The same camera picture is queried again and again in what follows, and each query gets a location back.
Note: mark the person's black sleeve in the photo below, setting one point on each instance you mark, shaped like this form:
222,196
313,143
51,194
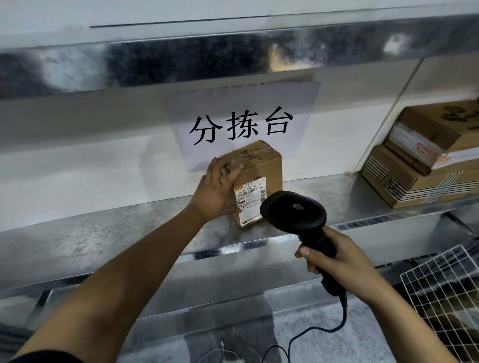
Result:
45,358

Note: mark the person's right hand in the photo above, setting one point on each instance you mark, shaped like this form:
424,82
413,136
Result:
348,269

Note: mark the white paper sign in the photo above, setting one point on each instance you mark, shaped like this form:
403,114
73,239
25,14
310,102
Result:
243,97

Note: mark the person's left forearm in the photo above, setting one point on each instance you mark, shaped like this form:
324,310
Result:
112,291

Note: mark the person's left hand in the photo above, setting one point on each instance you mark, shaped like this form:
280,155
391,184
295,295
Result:
213,194

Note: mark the person's right forearm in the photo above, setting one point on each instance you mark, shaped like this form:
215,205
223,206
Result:
408,329

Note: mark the yellow corner label cardboard box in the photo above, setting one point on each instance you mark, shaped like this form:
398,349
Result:
269,164

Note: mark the metal shelving rack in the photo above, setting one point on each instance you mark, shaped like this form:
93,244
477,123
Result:
112,239

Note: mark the stack of cardboard boxes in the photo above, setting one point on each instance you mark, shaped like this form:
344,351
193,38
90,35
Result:
396,179

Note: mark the black barcode scanner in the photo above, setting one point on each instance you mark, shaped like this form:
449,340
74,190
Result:
292,213

